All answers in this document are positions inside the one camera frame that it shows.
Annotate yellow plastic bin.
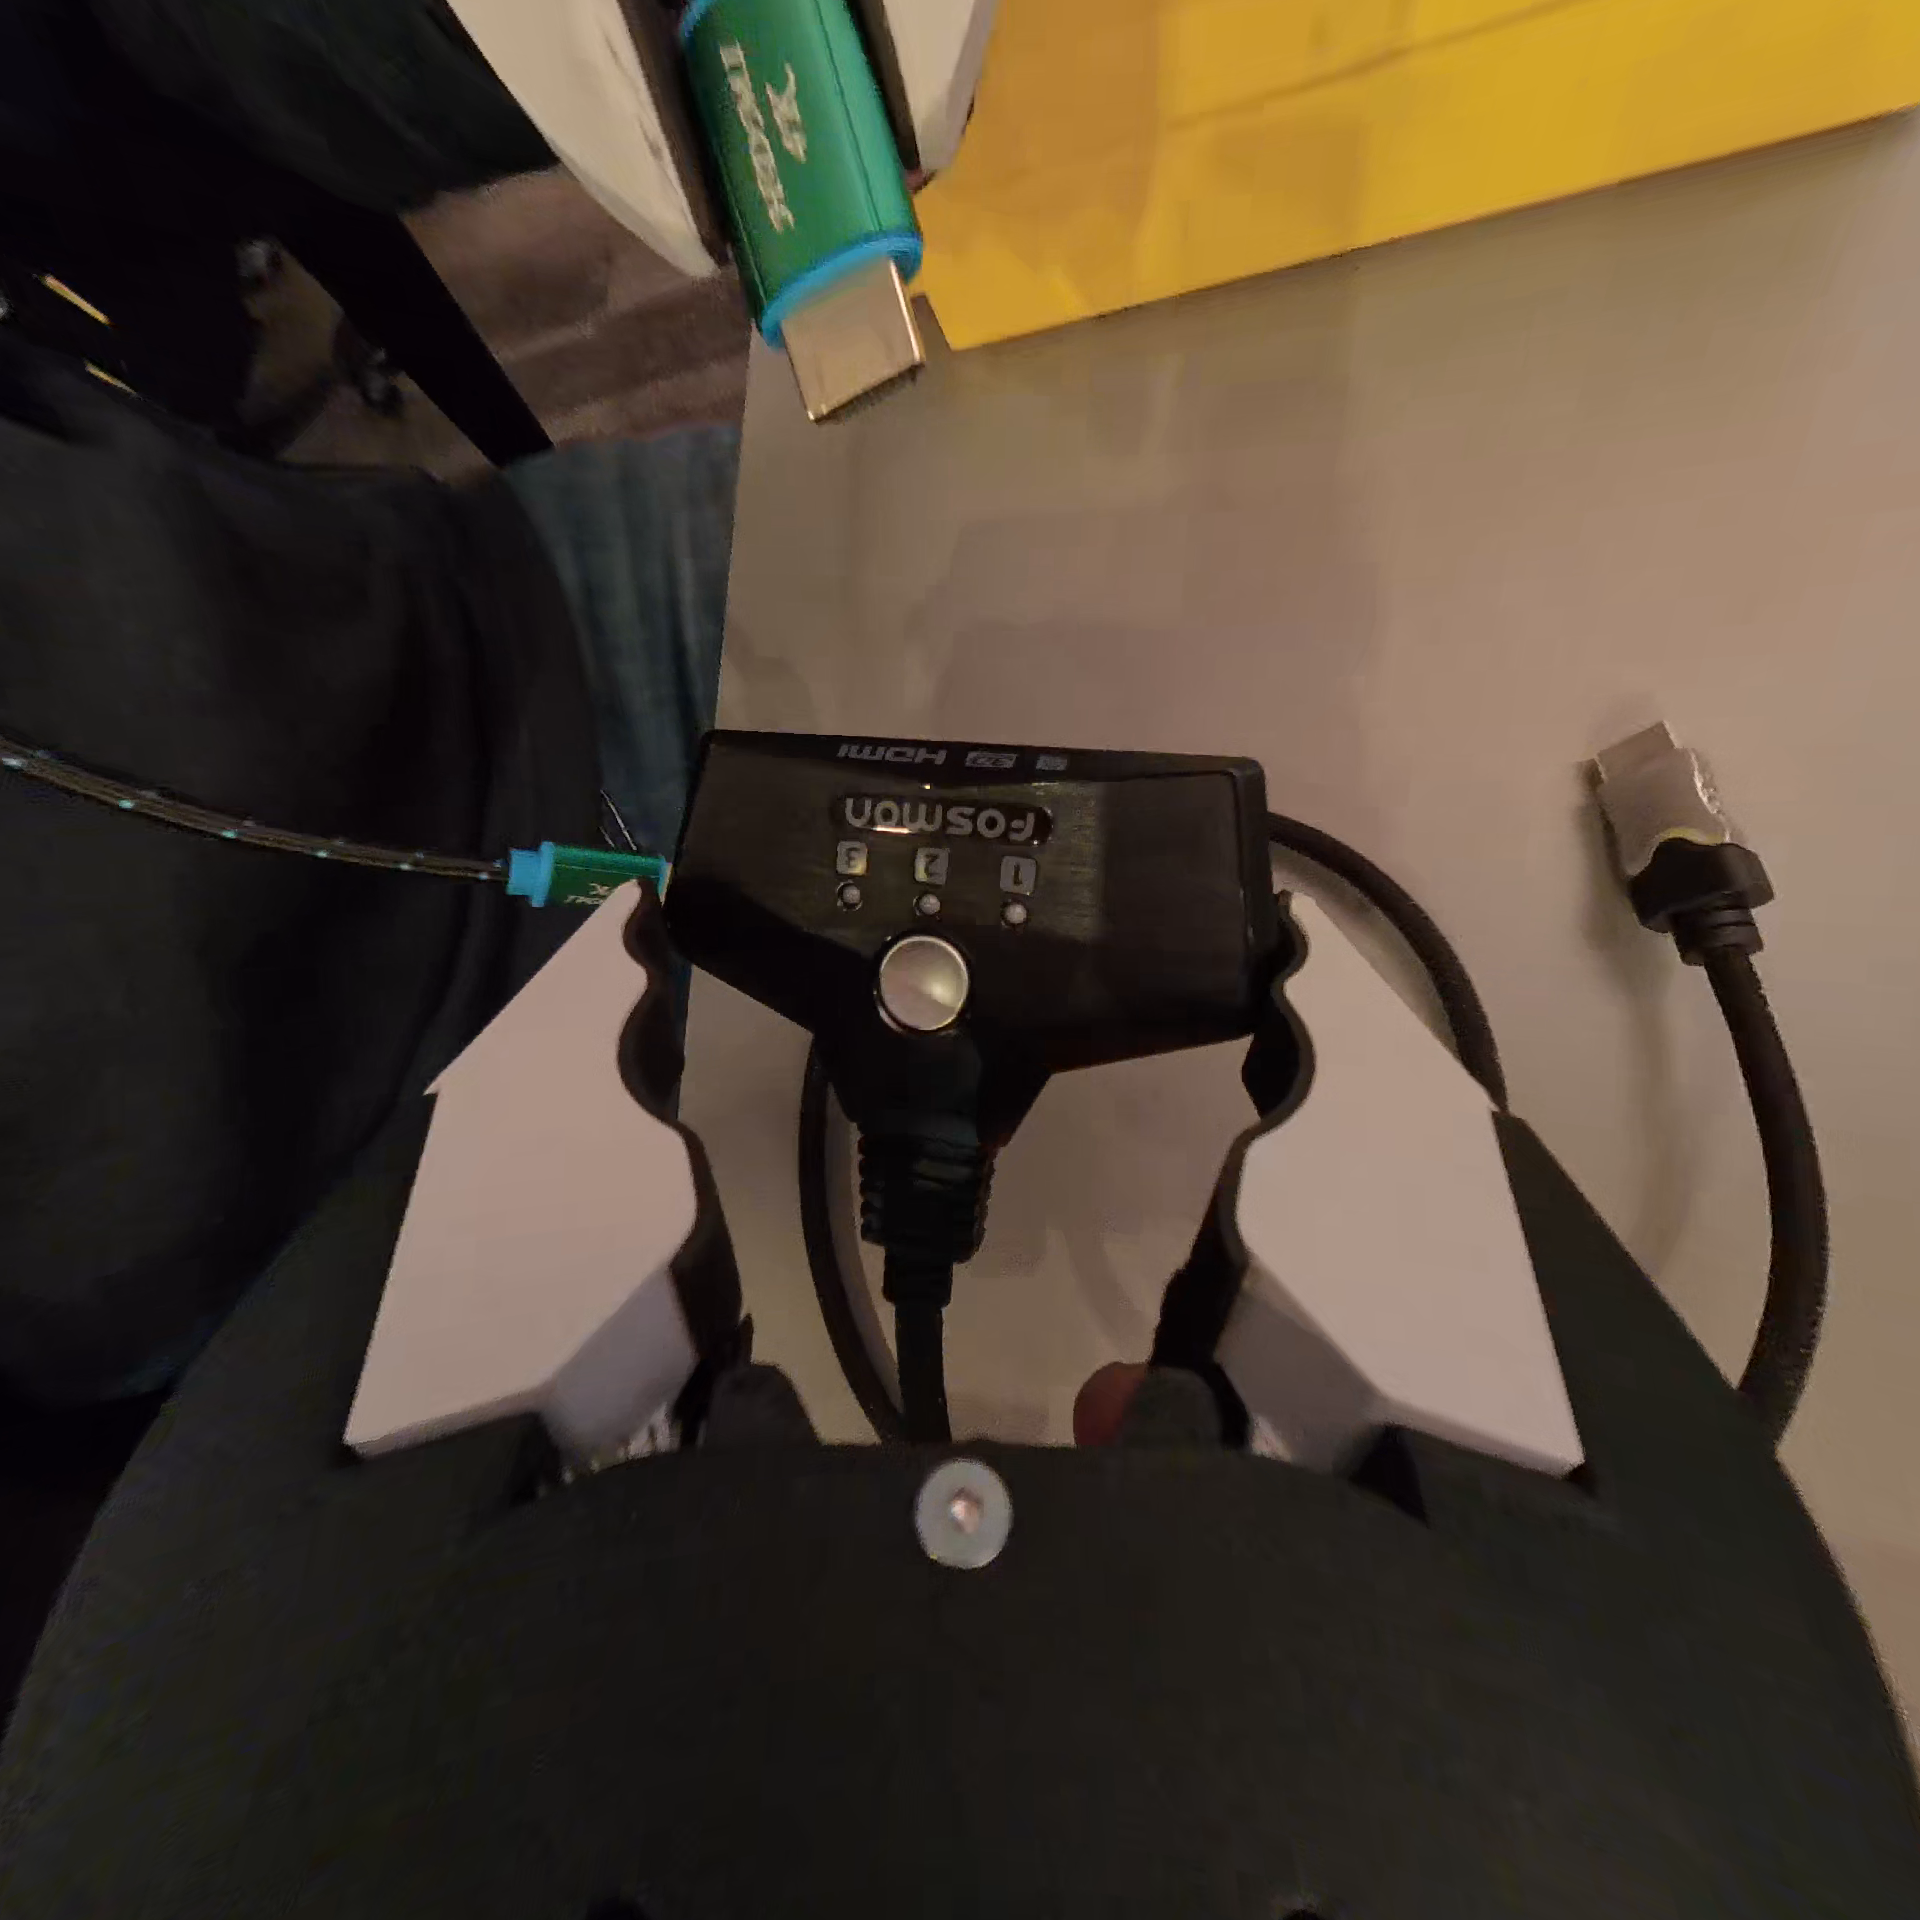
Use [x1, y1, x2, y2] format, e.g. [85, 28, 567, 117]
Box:
[911, 0, 1920, 353]

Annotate person's dark sweater torso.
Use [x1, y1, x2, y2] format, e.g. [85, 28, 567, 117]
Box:
[0, 336, 617, 1402]

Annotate person's jeans leg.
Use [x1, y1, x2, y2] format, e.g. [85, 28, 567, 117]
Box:
[503, 422, 744, 902]

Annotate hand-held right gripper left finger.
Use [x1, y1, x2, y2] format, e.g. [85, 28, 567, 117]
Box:
[344, 886, 749, 1478]

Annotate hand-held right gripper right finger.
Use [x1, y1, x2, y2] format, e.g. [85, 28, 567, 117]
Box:
[1152, 892, 1583, 1474]

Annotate blue-flecked HDMI cable green plugs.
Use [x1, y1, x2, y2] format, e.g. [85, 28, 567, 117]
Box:
[0, 0, 933, 911]

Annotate black metal leg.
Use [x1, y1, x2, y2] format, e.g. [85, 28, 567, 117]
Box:
[293, 194, 558, 466]

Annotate black HDMI switch box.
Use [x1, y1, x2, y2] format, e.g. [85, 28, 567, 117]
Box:
[661, 728, 1280, 1142]

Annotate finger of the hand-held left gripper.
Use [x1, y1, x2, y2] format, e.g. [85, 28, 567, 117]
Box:
[862, 0, 993, 173]
[447, 0, 721, 279]

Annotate person's left forearm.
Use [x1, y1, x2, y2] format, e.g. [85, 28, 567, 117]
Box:
[0, 0, 564, 225]

